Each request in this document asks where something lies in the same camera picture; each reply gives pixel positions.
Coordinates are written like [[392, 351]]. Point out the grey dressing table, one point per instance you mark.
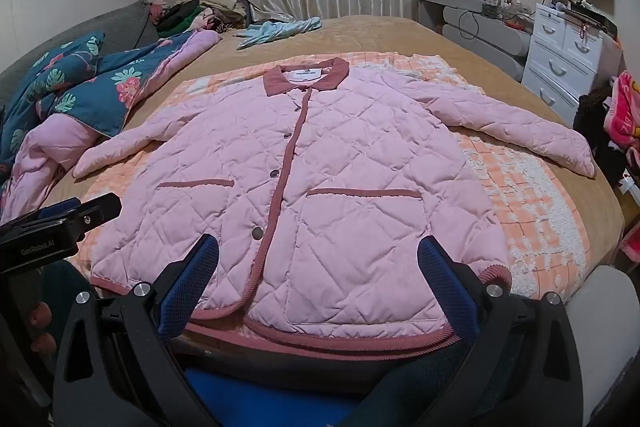
[[480, 22]]

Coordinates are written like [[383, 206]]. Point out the grey headboard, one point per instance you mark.
[[75, 34]]

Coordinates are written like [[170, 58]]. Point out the blue floral quilt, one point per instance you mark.
[[85, 87]]

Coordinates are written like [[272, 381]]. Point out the pink printed cloth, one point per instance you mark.
[[622, 112]]

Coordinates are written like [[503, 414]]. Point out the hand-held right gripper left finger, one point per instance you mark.
[[192, 282]]

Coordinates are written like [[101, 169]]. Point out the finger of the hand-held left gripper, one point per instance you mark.
[[60, 209], [95, 213]]

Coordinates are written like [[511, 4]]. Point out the white chest of drawers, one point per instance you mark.
[[565, 57]]

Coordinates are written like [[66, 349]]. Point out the person's left hand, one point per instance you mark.
[[41, 317]]

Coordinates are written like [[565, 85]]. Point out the pink quilted jacket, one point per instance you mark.
[[320, 187]]

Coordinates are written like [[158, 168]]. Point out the bed with tan bedspread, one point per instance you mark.
[[450, 42]]

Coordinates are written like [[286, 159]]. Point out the pile of clothes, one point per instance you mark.
[[200, 14]]

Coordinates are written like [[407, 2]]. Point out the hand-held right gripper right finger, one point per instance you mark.
[[445, 282]]

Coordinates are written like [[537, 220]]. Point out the blue cloth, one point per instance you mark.
[[270, 394]]

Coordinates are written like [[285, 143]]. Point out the orange checked blanket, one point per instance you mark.
[[530, 202]]

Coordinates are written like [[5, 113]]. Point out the light blue garment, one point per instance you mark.
[[272, 31]]

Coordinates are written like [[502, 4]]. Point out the dark fuzzy cloth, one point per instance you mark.
[[597, 127]]

